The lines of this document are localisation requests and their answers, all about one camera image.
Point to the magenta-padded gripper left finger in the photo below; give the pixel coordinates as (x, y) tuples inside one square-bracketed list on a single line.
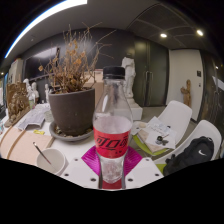
[(76, 171)]

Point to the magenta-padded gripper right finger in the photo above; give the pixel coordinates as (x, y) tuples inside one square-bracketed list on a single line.
[(145, 171)]

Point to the clear red-labelled drink bottle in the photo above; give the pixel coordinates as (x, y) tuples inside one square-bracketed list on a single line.
[(111, 133)]

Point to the green seat cushion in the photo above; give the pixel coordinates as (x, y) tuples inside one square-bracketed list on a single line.
[(161, 168)]

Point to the white cartoon-print mug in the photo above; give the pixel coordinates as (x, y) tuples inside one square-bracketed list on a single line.
[(58, 160)]

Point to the green folder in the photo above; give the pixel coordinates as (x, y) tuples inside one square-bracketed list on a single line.
[(140, 146)]

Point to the black key bunch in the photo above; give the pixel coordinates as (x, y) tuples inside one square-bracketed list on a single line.
[(162, 140)]

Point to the metal spoon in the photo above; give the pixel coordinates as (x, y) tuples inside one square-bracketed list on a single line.
[(40, 150)]

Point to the stack of papers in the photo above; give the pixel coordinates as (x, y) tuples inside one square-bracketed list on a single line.
[(156, 128)]

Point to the black backpack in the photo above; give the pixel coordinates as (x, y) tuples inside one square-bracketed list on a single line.
[(193, 155)]

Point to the small yellow tag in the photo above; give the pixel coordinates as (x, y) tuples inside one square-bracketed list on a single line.
[(39, 132)]

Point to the dried plant in grey pot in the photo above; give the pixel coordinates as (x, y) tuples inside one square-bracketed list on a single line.
[(71, 113)]

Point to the small grey bowl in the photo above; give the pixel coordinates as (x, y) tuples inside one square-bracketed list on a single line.
[(49, 116)]

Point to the white plastic chair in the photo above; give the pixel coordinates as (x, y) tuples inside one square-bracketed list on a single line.
[(176, 113), (208, 128)]

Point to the clear bag of papers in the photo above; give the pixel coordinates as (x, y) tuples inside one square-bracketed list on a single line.
[(33, 116)]

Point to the brown cardboard box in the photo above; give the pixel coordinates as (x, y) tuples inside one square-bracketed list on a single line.
[(98, 93)]

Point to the small white figurine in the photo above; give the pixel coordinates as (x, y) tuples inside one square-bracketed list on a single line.
[(47, 93)]

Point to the white green-labelled bottle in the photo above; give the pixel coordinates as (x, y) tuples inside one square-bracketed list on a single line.
[(31, 100)]

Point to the wooden figure sculpture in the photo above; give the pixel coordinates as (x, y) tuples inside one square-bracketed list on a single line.
[(186, 93)]

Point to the golden brown carved sculpture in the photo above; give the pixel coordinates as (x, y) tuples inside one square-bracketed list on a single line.
[(16, 105)]

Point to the white plaster statue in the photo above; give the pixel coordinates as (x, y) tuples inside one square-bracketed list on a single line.
[(128, 75)]

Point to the white plaster bust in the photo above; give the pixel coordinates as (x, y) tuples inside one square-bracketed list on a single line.
[(26, 83)]

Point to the dark double door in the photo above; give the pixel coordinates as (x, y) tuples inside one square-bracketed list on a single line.
[(153, 70)]

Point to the white cabinet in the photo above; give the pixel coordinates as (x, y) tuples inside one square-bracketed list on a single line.
[(15, 71)]

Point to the round recessed ceiling light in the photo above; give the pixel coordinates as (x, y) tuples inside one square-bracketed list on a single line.
[(199, 32), (163, 35)]

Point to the long ceiling light strip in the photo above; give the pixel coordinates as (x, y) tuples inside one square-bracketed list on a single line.
[(40, 16)]

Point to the white pedestal block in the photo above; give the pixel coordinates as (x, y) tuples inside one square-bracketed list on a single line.
[(136, 111)]

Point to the black wall switch panel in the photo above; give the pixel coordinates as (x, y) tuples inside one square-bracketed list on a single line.
[(199, 73)]

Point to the black wall screen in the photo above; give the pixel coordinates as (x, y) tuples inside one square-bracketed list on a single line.
[(33, 65)]

